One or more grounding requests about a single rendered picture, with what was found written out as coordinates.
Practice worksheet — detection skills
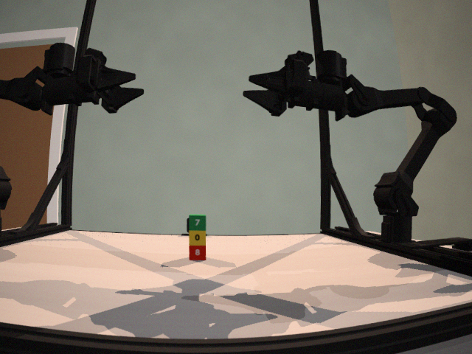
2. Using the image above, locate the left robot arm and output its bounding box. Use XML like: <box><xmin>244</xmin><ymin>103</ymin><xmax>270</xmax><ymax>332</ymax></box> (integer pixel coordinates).
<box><xmin>317</xmin><ymin>50</ymin><xmax>457</xmax><ymax>245</ymax></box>

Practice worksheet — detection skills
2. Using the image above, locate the yellow block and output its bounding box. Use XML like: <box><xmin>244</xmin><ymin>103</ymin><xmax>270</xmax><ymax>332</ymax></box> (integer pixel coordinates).
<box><xmin>189</xmin><ymin>231</ymin><xmax>206</xmax><ymax>246</ymax></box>

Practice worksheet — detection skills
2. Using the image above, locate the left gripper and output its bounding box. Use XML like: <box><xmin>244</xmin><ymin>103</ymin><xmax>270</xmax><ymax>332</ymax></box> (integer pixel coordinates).
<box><xmin>243</xmin><ymin>59</ymin><xmax>324</xmax><ymax>117</ymax></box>

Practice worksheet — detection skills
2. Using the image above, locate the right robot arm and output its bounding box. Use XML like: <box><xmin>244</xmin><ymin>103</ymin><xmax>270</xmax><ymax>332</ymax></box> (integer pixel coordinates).
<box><xmin>0</xmin><ymin>43</ymin><xmax>107</xmax><ymax>209</ymax></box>

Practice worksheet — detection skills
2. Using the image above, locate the red block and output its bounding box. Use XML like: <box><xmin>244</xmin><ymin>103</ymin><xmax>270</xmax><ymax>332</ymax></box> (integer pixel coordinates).
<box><xmin>189</xmin><ymin>246</ymin><xmax>206</xmax><ymax>260</ymax></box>

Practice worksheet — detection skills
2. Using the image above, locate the green block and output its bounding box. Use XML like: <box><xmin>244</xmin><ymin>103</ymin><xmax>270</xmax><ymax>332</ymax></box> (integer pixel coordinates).
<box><xmin>189</xmin><ymin>215</ymin><xmax>206</xmax><ymax>231</ymax></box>

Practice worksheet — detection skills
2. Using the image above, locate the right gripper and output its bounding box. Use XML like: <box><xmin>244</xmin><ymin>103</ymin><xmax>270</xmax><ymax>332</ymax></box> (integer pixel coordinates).
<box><xmin>63</xmin><ymin>55</ymin><xmax>144</xmax><ymax>114</ymax></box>

